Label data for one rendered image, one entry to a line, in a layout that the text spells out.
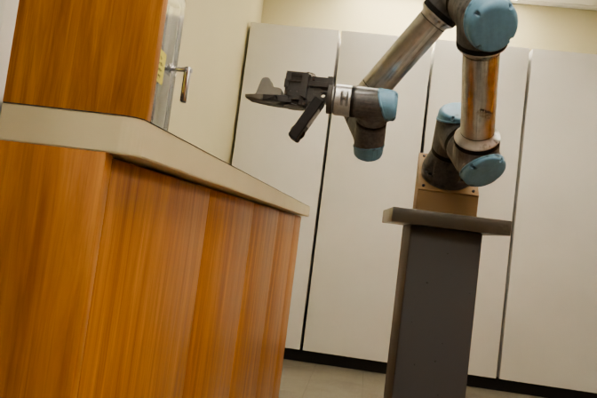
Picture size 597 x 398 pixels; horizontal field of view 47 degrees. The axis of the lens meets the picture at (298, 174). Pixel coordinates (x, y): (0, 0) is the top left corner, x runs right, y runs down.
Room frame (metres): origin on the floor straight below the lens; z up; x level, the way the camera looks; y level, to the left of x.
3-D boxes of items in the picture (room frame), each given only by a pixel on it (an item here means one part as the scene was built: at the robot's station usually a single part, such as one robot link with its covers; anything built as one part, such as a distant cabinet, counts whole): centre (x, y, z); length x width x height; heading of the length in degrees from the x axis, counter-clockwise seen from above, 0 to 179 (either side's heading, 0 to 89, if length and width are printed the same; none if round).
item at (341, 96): (1.62, -0.08, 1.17); 0.08 x 0.05 x 0.08; 174
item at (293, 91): (1.63, 0.00, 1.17); 0.12 x 0.08 x 0.09; 84
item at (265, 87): (1.63, 0.11, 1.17); 0.09 x 0.03 x 0.06; 84
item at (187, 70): (1.67, 0.32, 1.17); 0.05 x 0.03 x 0.10; 83
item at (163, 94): (1.56, 0.36, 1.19); 0.30 x 0.01 x 0.40; 173
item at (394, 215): (2.01, -0.43, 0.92); 0.32 x 0.32 x 0.04; 87
